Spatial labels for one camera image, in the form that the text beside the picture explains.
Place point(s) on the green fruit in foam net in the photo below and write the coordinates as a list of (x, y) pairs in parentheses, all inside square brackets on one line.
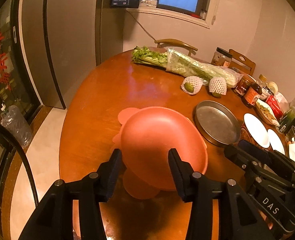
[(218, 85)]

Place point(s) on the grey refrigerator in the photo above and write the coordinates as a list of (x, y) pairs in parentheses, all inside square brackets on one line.
[(70, 42)]

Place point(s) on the clear water jug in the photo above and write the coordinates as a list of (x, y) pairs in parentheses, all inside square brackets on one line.
[(16, 126)]

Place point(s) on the glass door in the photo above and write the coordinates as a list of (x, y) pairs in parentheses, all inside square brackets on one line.
[(2, 100)]

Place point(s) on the glass jar black lid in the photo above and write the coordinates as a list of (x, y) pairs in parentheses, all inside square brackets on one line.
[(221, 57)]

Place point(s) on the small round metal pan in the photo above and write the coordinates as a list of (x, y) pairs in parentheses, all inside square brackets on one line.
[(215, 122)]

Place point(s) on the white dish of green vegetables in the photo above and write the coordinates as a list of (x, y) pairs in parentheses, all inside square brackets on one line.
[(266, 112)]

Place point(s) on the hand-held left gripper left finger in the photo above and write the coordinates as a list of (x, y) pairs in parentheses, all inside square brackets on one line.
[(115, 165)]

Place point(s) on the white paper sheet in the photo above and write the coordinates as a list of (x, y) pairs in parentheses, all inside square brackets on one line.
[(294, 151)]

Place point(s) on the white flat box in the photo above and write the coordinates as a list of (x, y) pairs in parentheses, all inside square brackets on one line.
[(148, 3)]

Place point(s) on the brown sauce jar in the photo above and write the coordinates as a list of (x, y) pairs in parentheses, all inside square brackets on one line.
[(243, 85)]

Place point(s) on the brown sauce bottle orange cap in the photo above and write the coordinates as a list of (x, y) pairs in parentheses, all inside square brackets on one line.
[(252, 96)]

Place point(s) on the clear plastic bag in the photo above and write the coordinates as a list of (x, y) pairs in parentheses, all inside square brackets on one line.
[(187, 63)]

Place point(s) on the black box on shelf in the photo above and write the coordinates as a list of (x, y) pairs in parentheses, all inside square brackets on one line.
[(125, 2)]

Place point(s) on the small dark jar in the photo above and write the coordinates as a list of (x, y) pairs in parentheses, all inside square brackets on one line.
[(203, 15)]

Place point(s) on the clear glass cup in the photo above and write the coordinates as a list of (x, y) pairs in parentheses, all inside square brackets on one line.
[(293, 133)]

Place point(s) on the pink bowl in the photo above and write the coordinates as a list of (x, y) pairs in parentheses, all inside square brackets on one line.
[(157, 135)]

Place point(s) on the empty foam net sleeve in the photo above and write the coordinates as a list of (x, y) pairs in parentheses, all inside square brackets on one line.
[(191, 83)]

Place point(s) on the celery bunch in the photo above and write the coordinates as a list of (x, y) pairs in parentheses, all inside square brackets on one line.
[(150, 56)]

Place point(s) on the wooden chair cutout back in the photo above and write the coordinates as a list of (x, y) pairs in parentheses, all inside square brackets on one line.
[(242, 60)]

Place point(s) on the small red object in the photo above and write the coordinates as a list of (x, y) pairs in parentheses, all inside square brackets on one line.
[(195, 15)]

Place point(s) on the pale yellow round container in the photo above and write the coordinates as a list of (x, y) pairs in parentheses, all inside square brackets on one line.
[(272, 87)]

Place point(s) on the curved wooden chair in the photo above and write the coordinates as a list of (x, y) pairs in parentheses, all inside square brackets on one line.
[(177, 43)]

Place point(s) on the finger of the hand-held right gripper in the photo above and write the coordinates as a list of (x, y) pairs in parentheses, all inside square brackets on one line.
[(240, 158), (248, 146)]

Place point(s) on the red paper decoration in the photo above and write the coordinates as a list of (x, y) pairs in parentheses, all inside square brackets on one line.
[(0, 60)]

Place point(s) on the plastic bottle green liquid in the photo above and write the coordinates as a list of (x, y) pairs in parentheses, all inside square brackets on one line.
[(288, 116)]

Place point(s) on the red tissue pack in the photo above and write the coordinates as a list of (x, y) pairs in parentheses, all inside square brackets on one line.
[(275, 106)]

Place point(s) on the white plate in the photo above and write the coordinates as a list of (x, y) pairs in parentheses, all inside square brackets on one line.
[(276, 141), (256, 130)]

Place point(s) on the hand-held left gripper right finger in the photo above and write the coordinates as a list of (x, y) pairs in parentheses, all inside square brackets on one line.
[(176, 170)]

